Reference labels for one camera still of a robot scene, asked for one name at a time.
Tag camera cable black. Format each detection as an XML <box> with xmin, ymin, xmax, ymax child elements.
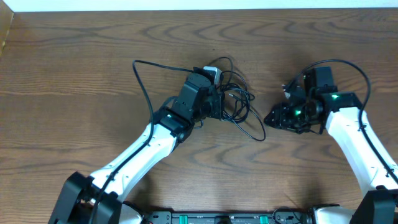
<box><xmin>288</xmin><ymin>60</ymin><xmax>397</xmax><ymax>192</ymax></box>
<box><xmin>88</xmin><ymin>59</ymin><xmax>195</xmax><ymax>224</ymax></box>

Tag right camera cable black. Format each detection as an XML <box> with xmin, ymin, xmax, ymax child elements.
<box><xmin>288</xmin><ymin>60</ymin><xmax>397</xmax><ymax>192</ymax></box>

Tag left camera cable black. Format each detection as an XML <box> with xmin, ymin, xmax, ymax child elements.
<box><xmin>88</xmin><ymin>59</ymin><xmax>195</xmax><ymax>224</ymax></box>

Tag black usb cable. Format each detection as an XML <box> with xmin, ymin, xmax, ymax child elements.
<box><xmin>206</xmin><ymin>56</ymin><xmax>256</xmax><ymax>124</ymax></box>

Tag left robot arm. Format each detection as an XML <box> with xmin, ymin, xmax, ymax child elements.
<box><xmin>49</xmin><ymin>66</ymin><xmax>223</xmax><ymax>223</ymax></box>

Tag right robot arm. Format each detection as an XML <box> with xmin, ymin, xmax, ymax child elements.
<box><xmin>264</xmin><ymin>67</ymin><xmax>397</xmax><ymax>223</ymax></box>

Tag wooden side panel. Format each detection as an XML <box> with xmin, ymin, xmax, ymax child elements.
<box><xmin>0</xmin><ymin>0</ymin><xmax>14</xmax><ymax>55</ymax></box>

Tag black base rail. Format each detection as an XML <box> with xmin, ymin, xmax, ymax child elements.
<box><xmin>142</xmin><ymin>208</ymin><xmax>314</xmax><ymax>224</ymax></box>

